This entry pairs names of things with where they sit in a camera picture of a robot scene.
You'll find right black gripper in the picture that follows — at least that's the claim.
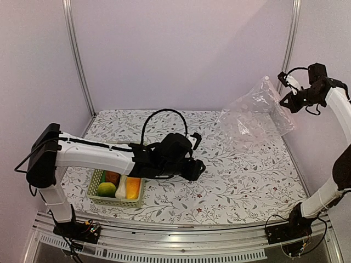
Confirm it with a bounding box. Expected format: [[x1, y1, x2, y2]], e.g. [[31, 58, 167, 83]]
[[279, 87, 322, 114]]

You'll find clear zip top bag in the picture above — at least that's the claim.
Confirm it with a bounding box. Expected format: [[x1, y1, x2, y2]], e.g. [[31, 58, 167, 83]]
[[216, 76, 296, 152]]

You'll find orange yellow mango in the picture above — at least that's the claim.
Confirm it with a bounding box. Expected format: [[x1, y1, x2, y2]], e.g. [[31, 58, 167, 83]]
[[126, 177, 141, 200]]

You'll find green bok choy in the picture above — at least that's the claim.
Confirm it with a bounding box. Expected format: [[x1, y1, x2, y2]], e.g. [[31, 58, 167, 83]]
[[115, 175, 128, 199]]

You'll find brown potato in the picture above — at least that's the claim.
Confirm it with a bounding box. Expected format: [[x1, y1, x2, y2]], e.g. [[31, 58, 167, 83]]
[[105, 171, 121, 185]]

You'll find green yellow mango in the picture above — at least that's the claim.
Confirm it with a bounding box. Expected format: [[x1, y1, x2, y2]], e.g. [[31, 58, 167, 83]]
[[97, 182, 117, 198]]

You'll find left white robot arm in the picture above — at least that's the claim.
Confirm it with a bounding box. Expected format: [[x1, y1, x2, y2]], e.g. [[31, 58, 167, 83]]
[[14, 123, 206, 238]]

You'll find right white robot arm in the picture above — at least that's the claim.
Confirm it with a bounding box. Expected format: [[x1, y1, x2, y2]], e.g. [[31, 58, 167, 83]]
[[278, 63, 350, 239]]

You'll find green cucumber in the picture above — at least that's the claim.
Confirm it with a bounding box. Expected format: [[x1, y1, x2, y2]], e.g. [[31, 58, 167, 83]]
[[100, 170, 106, 183]]

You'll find floral tablecloth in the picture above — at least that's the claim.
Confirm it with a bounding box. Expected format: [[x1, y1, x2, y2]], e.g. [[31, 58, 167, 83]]
[[60, 108, 305, 225]]

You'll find green plastic basket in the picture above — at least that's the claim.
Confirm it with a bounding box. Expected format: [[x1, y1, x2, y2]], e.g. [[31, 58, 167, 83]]
[[86, 169, 144, 208]]

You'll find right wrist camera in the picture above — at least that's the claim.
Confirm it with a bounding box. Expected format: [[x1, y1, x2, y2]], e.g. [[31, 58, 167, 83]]
[[278, 72, 301, 95]]

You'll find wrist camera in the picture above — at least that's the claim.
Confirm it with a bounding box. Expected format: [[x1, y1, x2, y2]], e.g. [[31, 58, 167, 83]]
[[278, 72, 301, 95], [188, 133, 202, 151]]

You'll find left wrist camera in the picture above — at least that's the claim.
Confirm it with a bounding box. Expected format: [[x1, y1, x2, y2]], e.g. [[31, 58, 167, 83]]
[[188, 133, 202, 151]]

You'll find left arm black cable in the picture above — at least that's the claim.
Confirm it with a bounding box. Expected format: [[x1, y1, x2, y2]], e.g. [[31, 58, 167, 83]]
[[140, 108, 190, 146]]

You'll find right aluminium frame post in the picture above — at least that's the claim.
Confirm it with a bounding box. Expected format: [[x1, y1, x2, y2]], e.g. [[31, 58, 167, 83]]
[[281, 0, 302, 73]]

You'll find aluminium frame post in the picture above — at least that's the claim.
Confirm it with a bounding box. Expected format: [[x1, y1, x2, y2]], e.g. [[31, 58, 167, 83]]
[[62, 0, 96, 117], [281, 0, 302, 73]]

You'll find front aluminium rail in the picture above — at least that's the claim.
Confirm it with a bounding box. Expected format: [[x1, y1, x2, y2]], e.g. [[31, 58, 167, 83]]
[[23, 212, 343, 263]]

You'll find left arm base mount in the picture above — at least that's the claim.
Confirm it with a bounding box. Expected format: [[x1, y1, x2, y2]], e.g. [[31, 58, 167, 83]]
[[53, 219, 101, 244]]

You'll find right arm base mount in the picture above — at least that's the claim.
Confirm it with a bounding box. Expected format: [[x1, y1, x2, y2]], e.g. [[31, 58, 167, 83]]
[[264, 219, 314, 258]]

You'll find left aluminium frame post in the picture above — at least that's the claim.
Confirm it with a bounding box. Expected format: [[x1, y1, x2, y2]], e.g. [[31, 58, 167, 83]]
[[62, 0, 96, 117]]

